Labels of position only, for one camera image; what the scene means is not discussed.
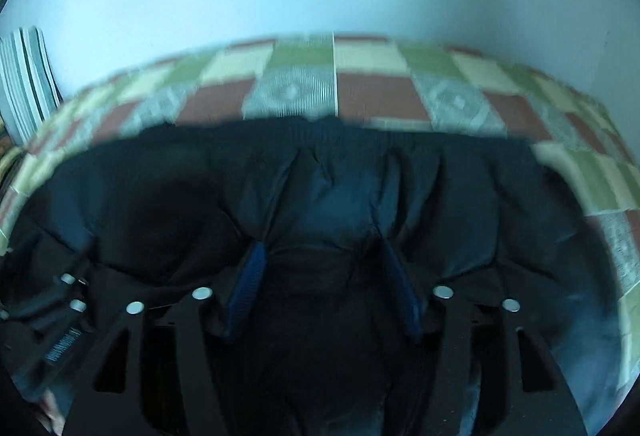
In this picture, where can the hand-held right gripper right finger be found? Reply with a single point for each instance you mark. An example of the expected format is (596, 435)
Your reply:
(404, 296)

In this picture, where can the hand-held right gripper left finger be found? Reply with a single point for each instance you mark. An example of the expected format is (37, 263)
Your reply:
(247, 283)

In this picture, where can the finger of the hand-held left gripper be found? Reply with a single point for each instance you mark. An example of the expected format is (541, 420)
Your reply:
(60, 288)

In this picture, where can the black quilted jacket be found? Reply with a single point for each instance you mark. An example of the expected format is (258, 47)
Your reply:
(325, 196)

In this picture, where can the striped headboard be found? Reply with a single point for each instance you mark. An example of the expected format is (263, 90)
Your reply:
(27, 80)

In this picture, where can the bed with checkered sheet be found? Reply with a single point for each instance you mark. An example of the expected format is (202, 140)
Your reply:
(375, 85)

